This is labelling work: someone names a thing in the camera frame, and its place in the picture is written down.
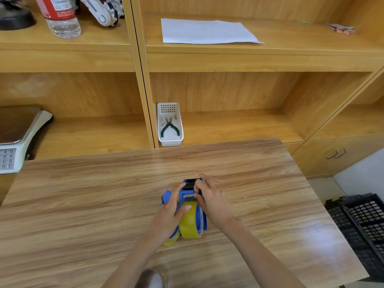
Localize wooden shelf unit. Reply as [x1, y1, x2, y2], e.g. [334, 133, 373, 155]
[0, 0, 384, 180]

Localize white paper sheet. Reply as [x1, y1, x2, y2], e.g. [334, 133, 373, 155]
[160, 18, 265, 45]

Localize person's left forearm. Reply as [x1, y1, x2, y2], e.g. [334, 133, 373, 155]
[101, 233, 165, 288]

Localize person's left hand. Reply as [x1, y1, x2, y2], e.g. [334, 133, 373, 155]
[149, 182, 192, 244]

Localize green-handled pliers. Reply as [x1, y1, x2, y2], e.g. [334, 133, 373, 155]
[160, 116, 181, 138]

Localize black plastic crate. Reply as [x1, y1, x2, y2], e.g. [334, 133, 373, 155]
[324, 193, 384, 281]

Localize person's right forearm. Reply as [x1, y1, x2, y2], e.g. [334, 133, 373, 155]
[223, 218, 305, 288]

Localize clear tape roll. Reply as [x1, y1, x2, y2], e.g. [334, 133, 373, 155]
[139, 266, 169, 288]

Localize red label water bottle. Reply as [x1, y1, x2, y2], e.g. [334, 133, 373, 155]
[34, 0, 82, 39]

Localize blue tape dispenser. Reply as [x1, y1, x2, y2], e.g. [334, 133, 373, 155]
[159, 177, 208, 232]

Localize white plastic basket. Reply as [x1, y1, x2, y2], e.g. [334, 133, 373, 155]
[157, 102, 184, 147]

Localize person's right hand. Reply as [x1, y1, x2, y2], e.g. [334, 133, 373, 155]
[193, 173, 238, 233]

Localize white weighing scale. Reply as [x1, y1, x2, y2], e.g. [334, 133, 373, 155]
[0, 105, 54, 175]

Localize black round object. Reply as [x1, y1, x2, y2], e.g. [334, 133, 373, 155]
[0, 0, 37, 30]

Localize folded pink paper scrap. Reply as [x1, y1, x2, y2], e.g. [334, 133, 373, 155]
[327, 23, 356, 36]

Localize yellow tape roll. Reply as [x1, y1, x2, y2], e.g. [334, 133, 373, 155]
[163, 227, 181, 246]
[179, 201, 205, 240]

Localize white mechanical device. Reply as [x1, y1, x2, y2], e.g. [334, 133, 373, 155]
[77, 0, 125, 27]

